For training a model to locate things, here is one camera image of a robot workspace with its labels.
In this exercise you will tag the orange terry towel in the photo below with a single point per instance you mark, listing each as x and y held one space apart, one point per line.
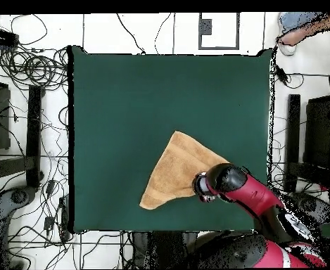
176 171

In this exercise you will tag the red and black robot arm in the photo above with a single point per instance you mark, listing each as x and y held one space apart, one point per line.
252 194

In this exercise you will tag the black floor beam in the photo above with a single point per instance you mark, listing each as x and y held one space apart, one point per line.
292 140
34 135

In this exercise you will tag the black stand foot with caster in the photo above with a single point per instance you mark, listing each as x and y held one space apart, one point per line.
319 208
15 197

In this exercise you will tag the dark green table cloth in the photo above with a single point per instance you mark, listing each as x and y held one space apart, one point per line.
119 98

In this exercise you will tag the black power adapter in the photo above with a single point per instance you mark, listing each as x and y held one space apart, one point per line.
281 74

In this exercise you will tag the small grey floor box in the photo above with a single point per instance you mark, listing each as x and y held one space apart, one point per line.
205 26

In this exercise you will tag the person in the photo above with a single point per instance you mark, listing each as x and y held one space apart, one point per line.
297 35

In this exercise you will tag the black power strip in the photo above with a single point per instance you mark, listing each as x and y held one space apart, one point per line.
1 38

